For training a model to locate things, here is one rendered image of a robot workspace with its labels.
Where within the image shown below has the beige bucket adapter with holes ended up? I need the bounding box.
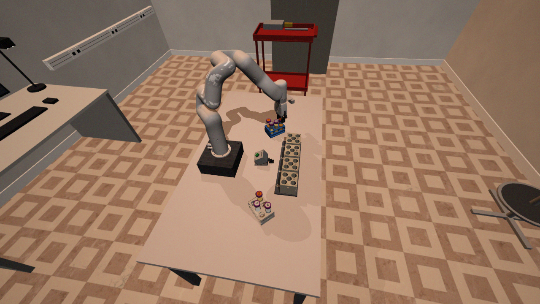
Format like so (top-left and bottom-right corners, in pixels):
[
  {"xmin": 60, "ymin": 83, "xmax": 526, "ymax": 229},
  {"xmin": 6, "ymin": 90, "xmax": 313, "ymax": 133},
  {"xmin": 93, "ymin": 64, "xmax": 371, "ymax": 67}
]
[
  {"xmin": 280, "ymin": 171, "xmax": 298, "ymax": 195},
  {"xmin": 286, "ymin": 133, "xmax": 301, "ymax": 145},
  {"xmin": 284, "ymin": 144, "xmax": 300, "ymax": 158},
  {"xmin": 282, "ymin": 157, "xmax": 299, "ymax": 173}
]

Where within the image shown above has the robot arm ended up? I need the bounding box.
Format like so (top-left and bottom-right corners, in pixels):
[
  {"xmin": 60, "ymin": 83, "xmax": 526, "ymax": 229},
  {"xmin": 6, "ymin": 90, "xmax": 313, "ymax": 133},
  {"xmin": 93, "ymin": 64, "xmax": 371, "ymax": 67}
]
[{"xmin": 196, "ymin": 50, "xmax": 295, "ymax": 158}]

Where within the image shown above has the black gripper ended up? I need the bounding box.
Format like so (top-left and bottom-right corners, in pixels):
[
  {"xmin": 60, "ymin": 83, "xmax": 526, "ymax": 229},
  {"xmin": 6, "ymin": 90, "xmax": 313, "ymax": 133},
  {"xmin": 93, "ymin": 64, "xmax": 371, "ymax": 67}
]
[{"xmin": 274, "ymin": 101, "xmax": 287, "ymax": 123}]

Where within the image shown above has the blue tube rack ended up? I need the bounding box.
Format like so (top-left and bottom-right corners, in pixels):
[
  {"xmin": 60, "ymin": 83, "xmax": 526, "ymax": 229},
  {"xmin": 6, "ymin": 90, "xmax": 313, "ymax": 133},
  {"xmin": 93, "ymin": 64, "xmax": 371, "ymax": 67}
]
[{"xmin": 265, "ymin": 124, "xmax": 285, "ymax": 138}]

